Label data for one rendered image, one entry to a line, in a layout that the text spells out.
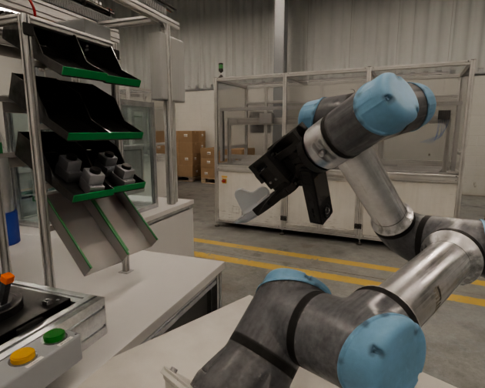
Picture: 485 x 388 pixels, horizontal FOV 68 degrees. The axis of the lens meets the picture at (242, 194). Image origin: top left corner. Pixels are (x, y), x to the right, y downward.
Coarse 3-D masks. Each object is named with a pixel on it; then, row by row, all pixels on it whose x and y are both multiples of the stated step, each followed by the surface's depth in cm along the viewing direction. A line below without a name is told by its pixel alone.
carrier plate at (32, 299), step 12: (12, 288) 94; (24, 300) 87; (36, 300) 87; (60, 300) 87; (24, 312) 82; (36, 312) 82; (48, 312) 83; (0, 324) 76; (12, 324) 76; (24, 324) 77; (0, 336) 72; (12, 336) 75
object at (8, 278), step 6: (0, 276) 78; (6, 276) 77; (12, 276) 77; (6, 282) 76; (12, 282) 78; (6, 288) 78; (0, 294) 78; (6, 294) 78; (0, 300) 78; (6, 300) 79
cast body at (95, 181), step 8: (88, 168) 101; (96, 168) 100; (80, 176) 101; (88, 176) 98; (96, 176) 99; (104, 176) 101; (80, 184) 101; (88, 184) 99; (96, 184) 100; (88, 192) 99
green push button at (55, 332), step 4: (48, 332) 73; (52, 332) 73; (56, 332) 73; (60, 332) 73; (64, 332) 74; (44, 336) 72; (48, 336) 72; (52, 336) 72; (56, 336) 72; (60, 336) 72; (64, 336) 73; (44, 340) 71; (48, 340) 71; (52, 340) 71; (56, 340) 71
